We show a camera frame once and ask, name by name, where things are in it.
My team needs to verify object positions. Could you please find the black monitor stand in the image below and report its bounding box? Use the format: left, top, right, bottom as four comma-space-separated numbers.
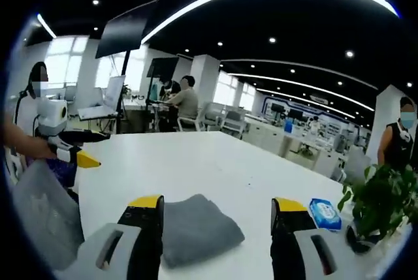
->
114, 50, 132, 134

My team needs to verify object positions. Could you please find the green potted plant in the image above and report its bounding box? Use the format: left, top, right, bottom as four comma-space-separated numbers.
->
337, 161, 418, 255

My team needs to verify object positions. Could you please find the small black monitor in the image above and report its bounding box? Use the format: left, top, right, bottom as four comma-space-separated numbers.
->
146, 56, 180, 79

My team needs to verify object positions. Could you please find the blue wet wipes packet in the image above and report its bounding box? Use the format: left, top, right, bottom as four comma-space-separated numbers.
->
308, 198, 343, 232

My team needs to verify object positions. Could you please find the grey towel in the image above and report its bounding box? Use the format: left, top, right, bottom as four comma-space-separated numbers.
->
162, 194, 246, 268

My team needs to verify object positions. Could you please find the large black monitor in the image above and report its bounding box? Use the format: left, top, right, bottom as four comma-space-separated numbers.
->
94, 0, 160, 59

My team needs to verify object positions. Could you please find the person's body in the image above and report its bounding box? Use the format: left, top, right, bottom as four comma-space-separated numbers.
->
9, 61, 78, 187

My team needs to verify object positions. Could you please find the white board on stand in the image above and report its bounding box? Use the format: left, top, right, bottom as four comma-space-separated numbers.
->
76, 75, 127, 121

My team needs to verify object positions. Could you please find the white office chair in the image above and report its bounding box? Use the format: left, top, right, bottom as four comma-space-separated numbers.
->
221, 109, 246, 140
177, 101, 227, 132

